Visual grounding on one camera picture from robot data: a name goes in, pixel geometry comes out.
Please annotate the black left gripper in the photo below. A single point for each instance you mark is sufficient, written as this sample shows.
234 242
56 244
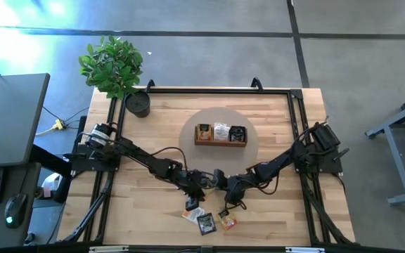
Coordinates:
193 184

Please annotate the black frame hook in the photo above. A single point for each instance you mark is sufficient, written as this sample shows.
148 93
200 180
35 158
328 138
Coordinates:
150 86
257 84

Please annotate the black foil Ahmad tea packet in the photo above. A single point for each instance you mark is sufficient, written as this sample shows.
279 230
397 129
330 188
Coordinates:
206 223
237 133

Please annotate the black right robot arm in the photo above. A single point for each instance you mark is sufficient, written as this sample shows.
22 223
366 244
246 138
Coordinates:
276 165

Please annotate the round beige leather mat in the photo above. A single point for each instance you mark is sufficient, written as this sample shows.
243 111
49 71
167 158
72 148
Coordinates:
220 158

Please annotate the yellow power plug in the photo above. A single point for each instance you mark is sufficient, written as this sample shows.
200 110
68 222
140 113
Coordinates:
60 124

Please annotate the black computer mouse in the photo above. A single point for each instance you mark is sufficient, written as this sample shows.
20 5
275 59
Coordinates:
15 209

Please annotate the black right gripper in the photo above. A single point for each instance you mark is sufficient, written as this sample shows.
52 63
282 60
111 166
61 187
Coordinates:
237 189

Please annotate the black clamp lever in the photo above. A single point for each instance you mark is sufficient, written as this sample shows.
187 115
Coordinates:
341 154

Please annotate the white metal bracket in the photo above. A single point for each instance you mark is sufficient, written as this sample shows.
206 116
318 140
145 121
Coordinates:
108 249
305 249

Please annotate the wooden three-compartment tea box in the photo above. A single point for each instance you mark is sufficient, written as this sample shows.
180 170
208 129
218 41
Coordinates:
220 143

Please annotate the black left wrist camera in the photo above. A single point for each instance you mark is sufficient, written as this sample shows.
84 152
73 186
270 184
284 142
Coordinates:
192 203

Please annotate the green potted plant black pot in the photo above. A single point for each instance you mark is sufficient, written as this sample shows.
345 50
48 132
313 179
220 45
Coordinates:
111 66

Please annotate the grey metal side table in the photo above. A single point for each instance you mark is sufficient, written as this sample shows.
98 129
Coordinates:
396 158

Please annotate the yellow orange Ahmad tea packet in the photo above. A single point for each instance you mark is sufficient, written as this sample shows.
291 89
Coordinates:
228 220

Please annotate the pink white small item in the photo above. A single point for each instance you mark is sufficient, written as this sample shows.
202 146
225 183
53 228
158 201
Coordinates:
50 184

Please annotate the black desk stand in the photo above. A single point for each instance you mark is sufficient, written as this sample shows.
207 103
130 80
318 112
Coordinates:
48 160

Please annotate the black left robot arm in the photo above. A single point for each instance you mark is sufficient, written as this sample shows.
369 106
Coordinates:
146 160

